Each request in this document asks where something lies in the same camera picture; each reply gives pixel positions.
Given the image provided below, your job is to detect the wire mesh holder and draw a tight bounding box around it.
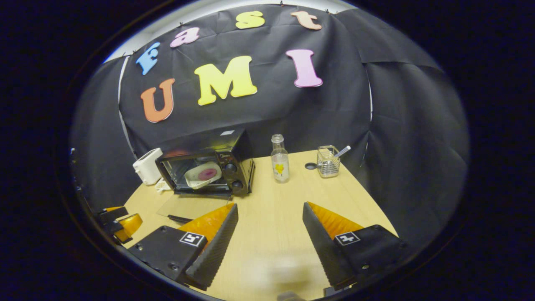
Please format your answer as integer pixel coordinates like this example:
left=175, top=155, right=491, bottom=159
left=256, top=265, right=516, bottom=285
left=317, top=145, right=341, bottom=179

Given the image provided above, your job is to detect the black electric oven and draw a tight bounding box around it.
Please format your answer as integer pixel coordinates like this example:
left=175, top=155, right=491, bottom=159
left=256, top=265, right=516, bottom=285
left=155, top=129, right=255, bottom=224

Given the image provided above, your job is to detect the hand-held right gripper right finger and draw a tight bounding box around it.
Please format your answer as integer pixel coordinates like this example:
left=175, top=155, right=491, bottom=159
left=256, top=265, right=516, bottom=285
left=302, top=202, right=407, bottom=290

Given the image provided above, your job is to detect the white toaster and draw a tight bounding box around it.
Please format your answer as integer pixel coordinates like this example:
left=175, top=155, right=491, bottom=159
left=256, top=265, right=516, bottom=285
left=133, top=148, right=164, bottom=185

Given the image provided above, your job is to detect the white square plate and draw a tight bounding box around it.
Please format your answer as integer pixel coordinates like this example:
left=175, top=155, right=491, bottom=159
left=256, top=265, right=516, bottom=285
left=184, top=161, right=222, bottom=190

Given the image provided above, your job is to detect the clear bottle with yellow label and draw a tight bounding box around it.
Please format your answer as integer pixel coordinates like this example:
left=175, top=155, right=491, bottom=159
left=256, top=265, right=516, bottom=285
left=271, top=134, right=290, bottom=184

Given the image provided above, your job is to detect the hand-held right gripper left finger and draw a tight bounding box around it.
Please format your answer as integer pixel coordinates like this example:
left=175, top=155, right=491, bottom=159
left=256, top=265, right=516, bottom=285
left=127, top=203, right=239, bottom=291

